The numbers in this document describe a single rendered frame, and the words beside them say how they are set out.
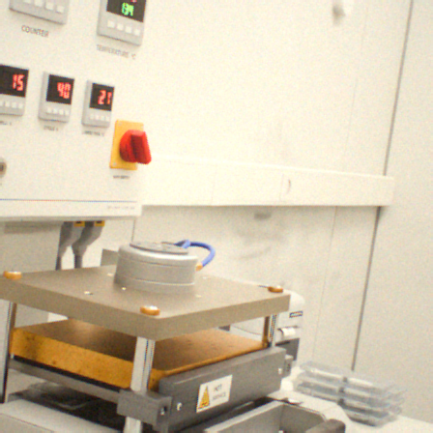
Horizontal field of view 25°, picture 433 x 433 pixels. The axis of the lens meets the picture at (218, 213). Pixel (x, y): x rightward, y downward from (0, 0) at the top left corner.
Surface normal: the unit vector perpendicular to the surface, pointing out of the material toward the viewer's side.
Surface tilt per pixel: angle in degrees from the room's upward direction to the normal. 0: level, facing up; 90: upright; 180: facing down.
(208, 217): 90
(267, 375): 90
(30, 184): 90
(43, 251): 90
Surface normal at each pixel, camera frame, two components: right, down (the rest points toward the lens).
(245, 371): 0.87, 0.17
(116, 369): -0.47, 0.00
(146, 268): -0.15, 0.06
